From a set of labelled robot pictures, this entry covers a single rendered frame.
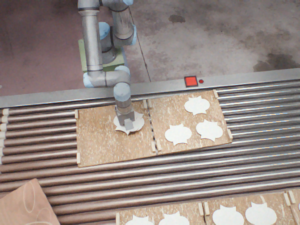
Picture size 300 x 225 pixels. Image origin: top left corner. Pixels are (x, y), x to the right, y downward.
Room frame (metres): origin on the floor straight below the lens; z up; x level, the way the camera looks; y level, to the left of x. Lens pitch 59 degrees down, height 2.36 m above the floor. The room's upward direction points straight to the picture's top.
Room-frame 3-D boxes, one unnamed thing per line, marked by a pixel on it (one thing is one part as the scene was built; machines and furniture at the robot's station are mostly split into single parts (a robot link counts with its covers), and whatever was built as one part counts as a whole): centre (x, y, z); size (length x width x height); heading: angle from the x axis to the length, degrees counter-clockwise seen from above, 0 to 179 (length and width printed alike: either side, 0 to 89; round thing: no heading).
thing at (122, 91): (0.77, 0.13, 1.24); 0.09 x 0.08 x 0.11; 3
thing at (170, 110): (0.81, -0.21, 0.93); 0.41 x 0.35 x 0.02; 100
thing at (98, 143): (0.74, 0.20, 0.93); 0.41 x 0.35 x 0.02; 100
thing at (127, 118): (0.74, 0.12, 1.09); 0.12 x 0.09 x 0.16; 19
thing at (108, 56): (1.27, 0.29, 1.01); 0.15 x 0.15 x 0.10
